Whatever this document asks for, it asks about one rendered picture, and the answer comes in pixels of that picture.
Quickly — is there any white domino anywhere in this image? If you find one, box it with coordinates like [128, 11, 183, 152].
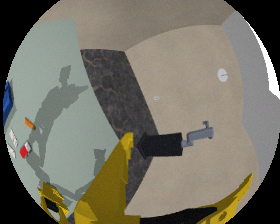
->
[7, 144, 16, 158]
[9, 129, 18, 147]

